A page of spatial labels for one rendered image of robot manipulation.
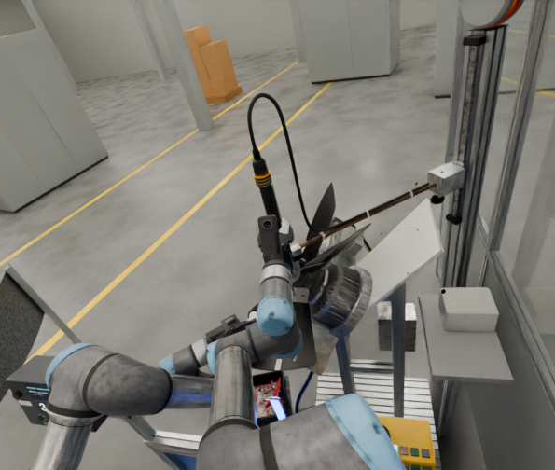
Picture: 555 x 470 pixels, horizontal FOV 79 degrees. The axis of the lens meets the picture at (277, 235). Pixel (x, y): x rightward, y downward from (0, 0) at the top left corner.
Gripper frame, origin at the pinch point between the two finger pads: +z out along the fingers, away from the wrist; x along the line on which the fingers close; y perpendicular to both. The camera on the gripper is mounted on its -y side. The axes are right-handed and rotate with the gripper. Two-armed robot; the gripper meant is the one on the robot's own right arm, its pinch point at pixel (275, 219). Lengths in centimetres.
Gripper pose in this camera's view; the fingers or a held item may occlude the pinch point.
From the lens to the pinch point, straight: 96.2
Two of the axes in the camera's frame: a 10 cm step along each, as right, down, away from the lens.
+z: 0.2, -6.1, 8.0
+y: 2.1, 7.8, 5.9
